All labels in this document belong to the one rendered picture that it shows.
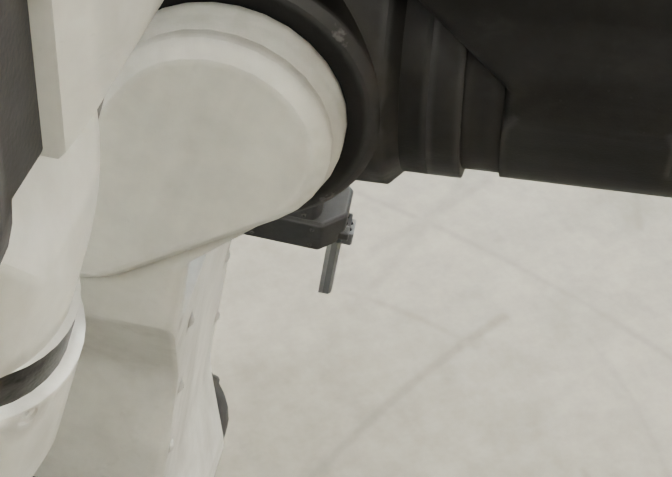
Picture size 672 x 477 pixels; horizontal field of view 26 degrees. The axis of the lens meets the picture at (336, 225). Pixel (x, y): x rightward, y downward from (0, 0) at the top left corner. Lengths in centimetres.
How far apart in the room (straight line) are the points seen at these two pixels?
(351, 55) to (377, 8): 2
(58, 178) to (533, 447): 184
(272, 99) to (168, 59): 4
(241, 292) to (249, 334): 9
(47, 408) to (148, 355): 26
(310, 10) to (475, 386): 175
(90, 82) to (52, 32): 2
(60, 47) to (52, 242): 7
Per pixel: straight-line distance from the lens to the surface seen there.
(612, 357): 228
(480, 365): 224
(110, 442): 70
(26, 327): 34
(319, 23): 49
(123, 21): 28
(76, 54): 27
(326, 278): 101
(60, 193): 33
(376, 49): 50
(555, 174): 54
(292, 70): 48
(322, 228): 95
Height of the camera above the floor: 165
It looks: 42 degrees down
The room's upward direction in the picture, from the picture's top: straight up
